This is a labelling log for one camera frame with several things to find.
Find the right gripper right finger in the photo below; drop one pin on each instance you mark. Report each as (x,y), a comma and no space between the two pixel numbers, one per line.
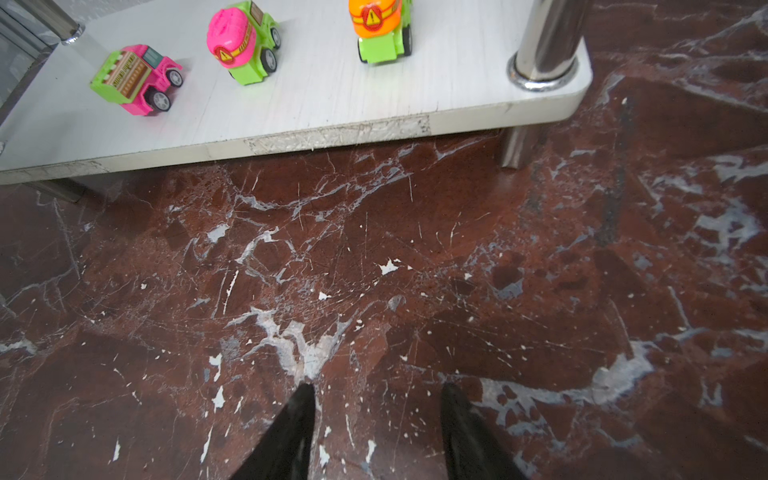
(471,450)

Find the pink helmet green toy car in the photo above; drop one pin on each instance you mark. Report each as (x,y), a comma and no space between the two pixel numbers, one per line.
(244,40)

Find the white two-tier shelf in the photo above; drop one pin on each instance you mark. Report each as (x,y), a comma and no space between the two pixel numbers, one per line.
(456,80)

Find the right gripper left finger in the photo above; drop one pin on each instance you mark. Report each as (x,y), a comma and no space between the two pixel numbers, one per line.
(284,450)

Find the orange helmet green toy car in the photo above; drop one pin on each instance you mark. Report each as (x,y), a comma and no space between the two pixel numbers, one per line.
(383,28)

